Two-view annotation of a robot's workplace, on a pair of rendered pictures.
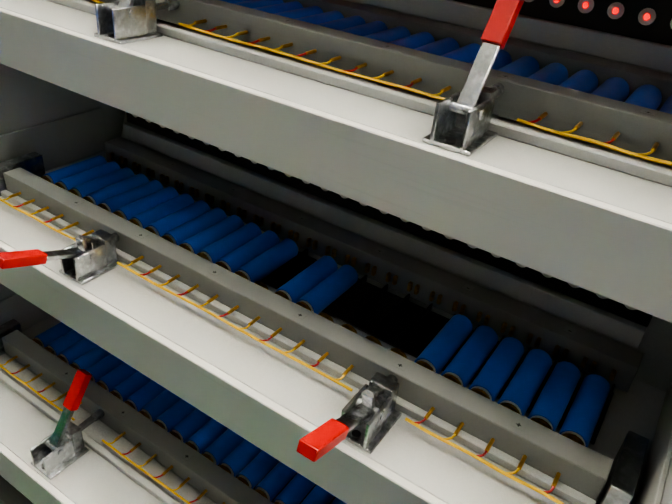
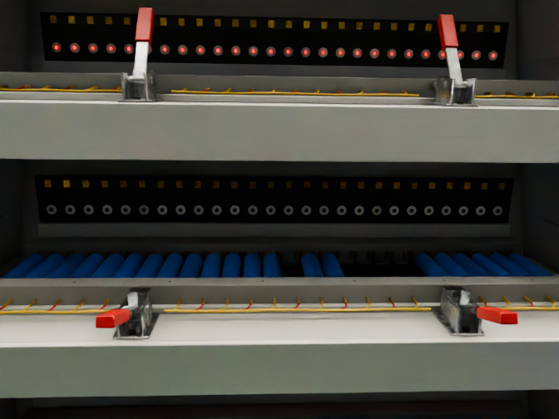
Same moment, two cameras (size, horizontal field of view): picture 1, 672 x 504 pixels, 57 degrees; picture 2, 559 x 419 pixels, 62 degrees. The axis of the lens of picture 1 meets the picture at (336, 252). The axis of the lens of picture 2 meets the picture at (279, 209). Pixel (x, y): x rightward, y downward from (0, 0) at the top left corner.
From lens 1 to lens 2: 31 cm
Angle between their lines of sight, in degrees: 35
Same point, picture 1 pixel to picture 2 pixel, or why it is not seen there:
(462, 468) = (527, 320)
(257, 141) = (316, 143)
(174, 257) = (219, 283)
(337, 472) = (466, 365)
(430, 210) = (463, 148)
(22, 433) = not seen: outside the picture
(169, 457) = not seen: outside the picture
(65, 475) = not seen: outside the picture
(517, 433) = (538, 283)
